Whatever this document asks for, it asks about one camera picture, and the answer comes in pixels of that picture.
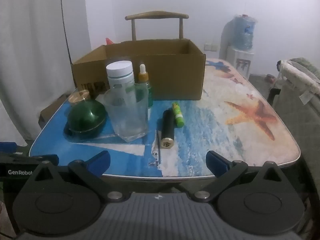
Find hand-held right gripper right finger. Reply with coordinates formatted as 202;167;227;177
190;151;290;203

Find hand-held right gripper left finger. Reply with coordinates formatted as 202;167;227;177
30;151;129;203

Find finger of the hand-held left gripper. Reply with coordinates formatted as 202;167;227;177
0;142;18;153
0;152;59;167

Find green round jar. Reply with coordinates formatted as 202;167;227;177
64;99;107;139

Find gold lid jar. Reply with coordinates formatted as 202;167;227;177
69;89;91;104

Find green dropper bottle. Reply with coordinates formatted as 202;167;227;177
136;64;154;108

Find white pill bottle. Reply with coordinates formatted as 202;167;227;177
106;61;135;107

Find brown cardboard box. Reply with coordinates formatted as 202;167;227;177
71;39;207;101

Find clear glass cup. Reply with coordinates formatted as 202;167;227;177
103;83;150;143

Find metal tweezers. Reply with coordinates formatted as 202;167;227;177
155;129;162;163

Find black cylindrical tube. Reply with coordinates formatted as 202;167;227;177
160;109;175;148

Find green lip balm stick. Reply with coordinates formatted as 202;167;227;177
171;102;185;128

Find white curtain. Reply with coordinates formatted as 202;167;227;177
0;0;92;145

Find white water dispenser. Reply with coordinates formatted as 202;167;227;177
226;46;255;79

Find wooden chair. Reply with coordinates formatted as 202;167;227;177
125;10;190;42

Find black hanging cable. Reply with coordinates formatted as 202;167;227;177
59;0;73;64

